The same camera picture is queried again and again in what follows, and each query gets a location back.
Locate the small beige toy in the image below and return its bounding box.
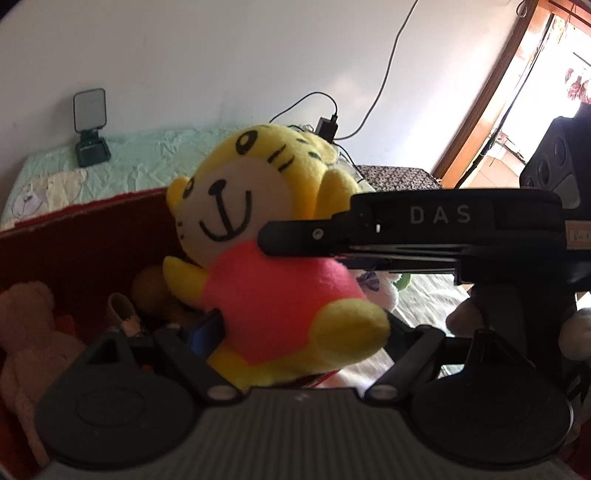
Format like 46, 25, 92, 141
108, 293, 145, 339

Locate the red storage box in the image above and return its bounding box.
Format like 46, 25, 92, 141
0, 187, 222, 480

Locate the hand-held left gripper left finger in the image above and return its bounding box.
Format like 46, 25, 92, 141
85, 311, 243, 404

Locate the white plush toy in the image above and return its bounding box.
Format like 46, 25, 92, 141
558, 307, 591, 361

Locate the person's right hand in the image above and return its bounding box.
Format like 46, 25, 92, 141
445, 295, 485, 340

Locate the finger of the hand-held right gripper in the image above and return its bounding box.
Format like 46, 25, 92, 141
257, 213, 358, 258
335, 250, 459, 274

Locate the pink bear plush toy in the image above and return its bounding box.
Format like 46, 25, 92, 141
0, 281, 88, 467

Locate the black cable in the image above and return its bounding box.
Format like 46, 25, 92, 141
270, 91, 340, 127

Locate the wooden door frame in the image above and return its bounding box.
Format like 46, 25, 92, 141
434, 0, 555, 190

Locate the white bunny plush plaid bow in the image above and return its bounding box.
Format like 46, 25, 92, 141
351, 270, 402, 313

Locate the black mirror on stand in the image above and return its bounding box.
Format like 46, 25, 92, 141
73, 88, 112, 168

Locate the black charger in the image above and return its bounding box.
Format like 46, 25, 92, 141
316, 116, 341, 142

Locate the grey cable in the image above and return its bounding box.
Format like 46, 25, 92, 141
335, 0, 419, 141

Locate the brown plush toy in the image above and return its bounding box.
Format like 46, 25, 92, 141
131, 265, 199, 329

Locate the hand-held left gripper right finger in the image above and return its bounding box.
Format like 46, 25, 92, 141
365, 314, 564, 403

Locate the dark patterned blanket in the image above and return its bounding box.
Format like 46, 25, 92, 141
355, 165, 444, 192

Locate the yellow tiger plush toy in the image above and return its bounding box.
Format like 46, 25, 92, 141
163, 122, 392, 388

